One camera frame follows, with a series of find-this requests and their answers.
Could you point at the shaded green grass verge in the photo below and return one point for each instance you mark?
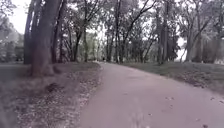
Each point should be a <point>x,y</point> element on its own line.
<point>190,73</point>

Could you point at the leaf-strewn grass verge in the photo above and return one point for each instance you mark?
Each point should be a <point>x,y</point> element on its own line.
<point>40,96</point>

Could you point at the reddish paved park path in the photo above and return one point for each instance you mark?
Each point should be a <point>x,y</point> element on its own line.
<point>133,100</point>

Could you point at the wood of tall trees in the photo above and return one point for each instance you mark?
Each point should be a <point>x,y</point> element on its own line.
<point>140,30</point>

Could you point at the thick grey tree trunk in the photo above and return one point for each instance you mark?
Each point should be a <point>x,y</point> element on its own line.
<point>42,43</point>

